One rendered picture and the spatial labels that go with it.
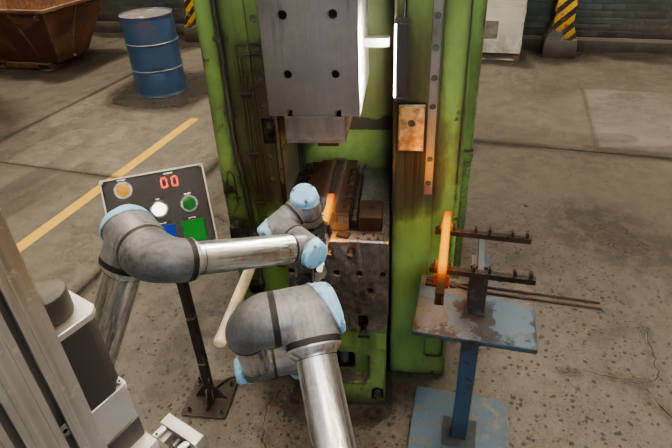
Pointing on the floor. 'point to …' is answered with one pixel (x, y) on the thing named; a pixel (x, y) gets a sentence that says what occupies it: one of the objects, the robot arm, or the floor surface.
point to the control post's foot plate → (195, 407)
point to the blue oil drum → (154, 52)
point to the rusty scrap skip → (46, 27)
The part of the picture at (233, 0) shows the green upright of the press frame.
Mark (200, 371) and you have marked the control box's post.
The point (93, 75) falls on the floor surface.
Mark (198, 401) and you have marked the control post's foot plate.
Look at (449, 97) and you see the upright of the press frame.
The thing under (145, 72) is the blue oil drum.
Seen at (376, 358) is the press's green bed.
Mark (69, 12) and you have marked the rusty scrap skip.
